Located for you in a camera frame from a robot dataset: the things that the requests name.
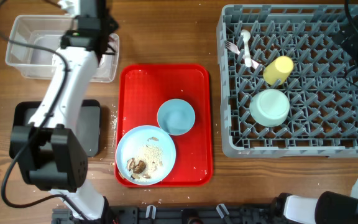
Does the red serving tray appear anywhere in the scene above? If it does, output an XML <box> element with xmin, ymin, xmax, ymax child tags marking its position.
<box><xmin>116</xmin><ymin>64</ymin><xmax>213</xmax><ymax>187</ymax></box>

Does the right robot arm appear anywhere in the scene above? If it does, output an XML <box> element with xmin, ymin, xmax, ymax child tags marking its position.
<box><xmin>268</xmin><ymin>14</ymin><xmax>358</xmax><ymax>223</ymax></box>

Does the white plastic fork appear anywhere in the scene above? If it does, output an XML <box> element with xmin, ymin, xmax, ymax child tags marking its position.
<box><xmin>224</xmin><ymin>40</ymin><xmax>259</xmax><ymax>69</ymax></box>

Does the grey dishwasher rack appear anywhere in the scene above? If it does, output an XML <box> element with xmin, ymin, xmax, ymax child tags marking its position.
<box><xmin>216</xmin><ymin>4</ymin><xmax>358</xmax><ymax>158</ymax></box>

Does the yellow plastic cup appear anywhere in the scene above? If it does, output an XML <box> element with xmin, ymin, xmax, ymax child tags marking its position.
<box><xmin>263</xmin><ymin>56</ymin><xmax>294</xmax><ymax>85</ymax></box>

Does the light green bowl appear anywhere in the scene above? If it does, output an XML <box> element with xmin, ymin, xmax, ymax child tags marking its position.
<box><xmin>249</xmin><ymin>89</ymin><xmax>290</xmax><ymax>127</ymax></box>

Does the white plastic spoon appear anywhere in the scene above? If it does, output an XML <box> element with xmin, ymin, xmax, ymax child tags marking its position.
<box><xmin>241</xmin><ymin>29</ymin><xmax>252</xmax><ymax>67</ymax></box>

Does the clear plastic bin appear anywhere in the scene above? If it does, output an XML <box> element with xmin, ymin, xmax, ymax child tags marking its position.
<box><xmin>4</xmin><ymin>14</ymin><xmax>121</xmax><ymax>83</ymax></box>

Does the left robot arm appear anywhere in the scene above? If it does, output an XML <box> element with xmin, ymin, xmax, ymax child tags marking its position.
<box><xmin>9</xmin><ymin>1</ymin><xmax>118</xmax><ymax>223</ymax></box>

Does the light blue plate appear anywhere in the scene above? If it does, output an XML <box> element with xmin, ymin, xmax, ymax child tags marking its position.
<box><xmin>116</xmin><ymin>125</ymin><xmax>177</xmax><ymax>186</ymax></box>

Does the light blue bowl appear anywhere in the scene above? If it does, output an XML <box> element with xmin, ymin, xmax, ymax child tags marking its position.
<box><xmin>157</xmin><ymin>99</ymin><xmax>196</xmax><ymax>136</ymax></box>

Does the black plastic bin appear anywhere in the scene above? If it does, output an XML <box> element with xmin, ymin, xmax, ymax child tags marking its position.
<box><xmin>13</xmin><ymin>100</ymin><xmax>101</xmax><ymax>157</ymax></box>

